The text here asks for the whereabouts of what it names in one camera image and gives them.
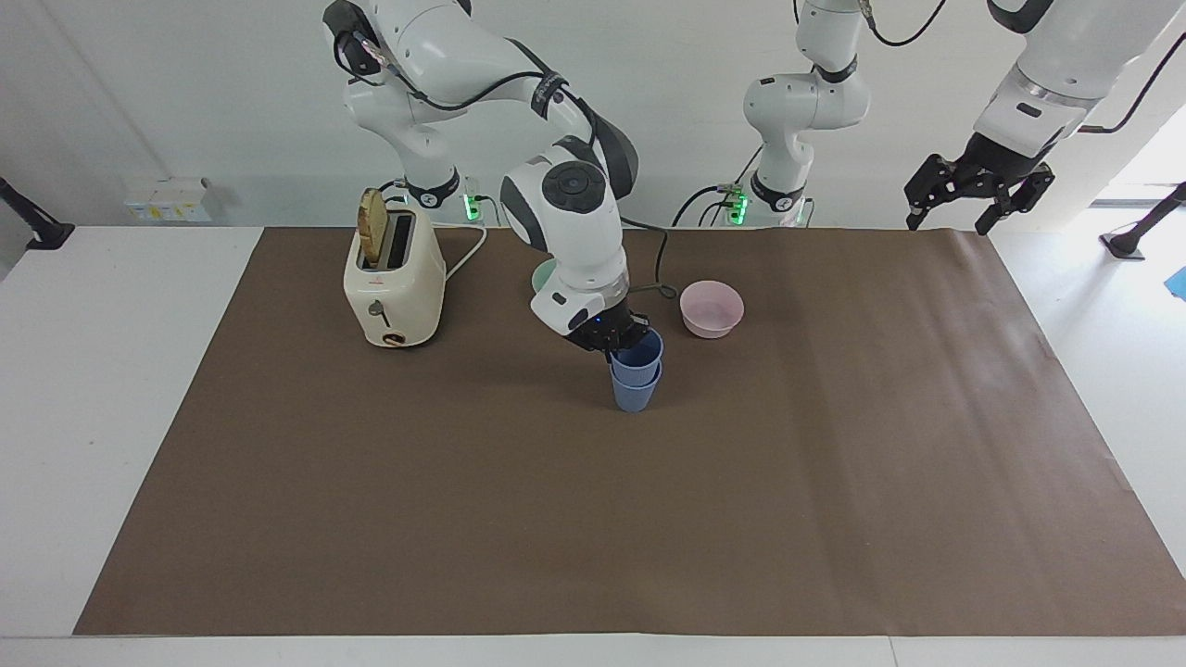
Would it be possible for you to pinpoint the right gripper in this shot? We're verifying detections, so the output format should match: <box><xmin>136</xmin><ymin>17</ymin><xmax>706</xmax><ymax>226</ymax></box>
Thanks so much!
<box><xmin>563</xmin><ymin>298</ymin><xmax>652</xmax><ymax>355</ymax></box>

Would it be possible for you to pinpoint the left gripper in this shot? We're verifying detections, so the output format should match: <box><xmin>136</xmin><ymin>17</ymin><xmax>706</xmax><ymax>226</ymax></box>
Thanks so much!
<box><xmin>905</xmin><ymin>133</ymin><xmax>1056</xmax><ymax>236</ymax></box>

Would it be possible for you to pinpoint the blue cup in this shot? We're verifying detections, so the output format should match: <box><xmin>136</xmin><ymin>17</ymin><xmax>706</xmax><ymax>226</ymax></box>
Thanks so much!
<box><xmin>608</xmin><ymin>328</ymin><xmax>665</xmax><ymax>387</ymax></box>
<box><xmin>612</xmin><ymin>363</ymin><xmax>662</xmax><ymax>414</ymax></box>

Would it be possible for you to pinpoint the pink bowl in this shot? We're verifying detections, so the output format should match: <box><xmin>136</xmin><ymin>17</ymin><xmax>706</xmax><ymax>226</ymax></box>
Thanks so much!
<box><xmin>679</xmin><ymin>280</ymin><xmax>746</xmax><ymax>340</ymax></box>

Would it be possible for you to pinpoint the black stand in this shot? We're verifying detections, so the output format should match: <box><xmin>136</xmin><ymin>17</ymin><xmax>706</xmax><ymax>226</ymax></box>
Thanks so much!
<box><xmin>0</xmin><ymin>176</ymin><xmax>76</xmax><ymax>252</ymax></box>
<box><xmin>1099</xmin><ymin>182</ymin><xmax>1186</xmax><ymax>261</ymax></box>

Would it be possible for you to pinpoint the cream toaster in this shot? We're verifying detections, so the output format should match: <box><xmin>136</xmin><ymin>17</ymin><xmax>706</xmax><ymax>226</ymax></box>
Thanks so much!
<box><xmin>343</xmin><ymin>205</ymin><xmax>448</xmax><ymax>350</ymax></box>

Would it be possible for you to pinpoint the toast slice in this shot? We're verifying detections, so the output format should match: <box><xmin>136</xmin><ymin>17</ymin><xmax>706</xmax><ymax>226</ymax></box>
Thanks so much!
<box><xmin>359</xmin><ymin>187</ymin><xmax>387</xmax><ymax>266</ymax></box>

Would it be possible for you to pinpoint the black cable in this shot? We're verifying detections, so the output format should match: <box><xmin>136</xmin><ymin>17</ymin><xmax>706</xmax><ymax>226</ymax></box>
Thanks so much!
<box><xmin>671</xmin><ymin>146</ymin><xmax>764</xmax><ymax>229</ymax></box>
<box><xmin>1078</xmin><ymin>31</ymin><xmax>1186</xmax><ymax>136</ymax></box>
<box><xmin>860</xmin><ymin>0</ymin><xmax>948</xmax><ymax>49</ymax></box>
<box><xmin>618</xmin><ymin>215</ymin><xmax>680</xmax><ymax>301</ymax></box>

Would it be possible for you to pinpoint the white toaster cable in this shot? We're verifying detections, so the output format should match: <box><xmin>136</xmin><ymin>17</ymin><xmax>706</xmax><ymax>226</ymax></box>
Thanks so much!
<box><xmin>442</xmin><ymin>221</ymin><xmax>489</xmax><ymax>284</ymax></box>

